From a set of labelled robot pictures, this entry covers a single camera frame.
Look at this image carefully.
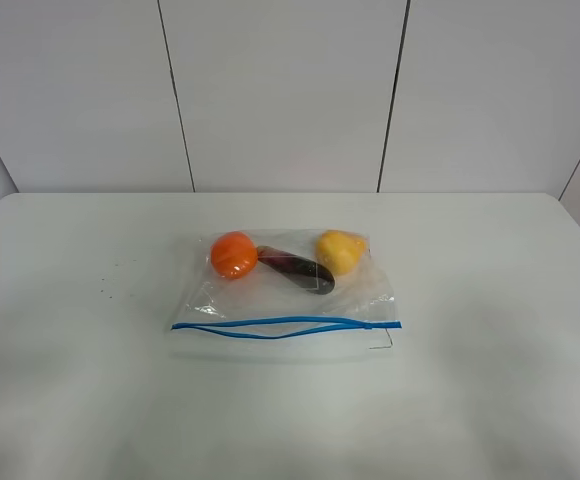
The clear zip bag blue seal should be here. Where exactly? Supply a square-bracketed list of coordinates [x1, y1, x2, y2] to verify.
[169, 229, 402, 359]

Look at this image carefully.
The dark purple eggplant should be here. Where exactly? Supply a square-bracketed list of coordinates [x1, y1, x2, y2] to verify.
[257, 246, 336, 295]

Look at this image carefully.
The yellow pear fruit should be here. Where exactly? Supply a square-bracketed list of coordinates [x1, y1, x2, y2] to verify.
[315, 230, 367, 276]

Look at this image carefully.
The orange fruit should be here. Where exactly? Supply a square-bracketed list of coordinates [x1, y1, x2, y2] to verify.
[210, 231, 258, 280]

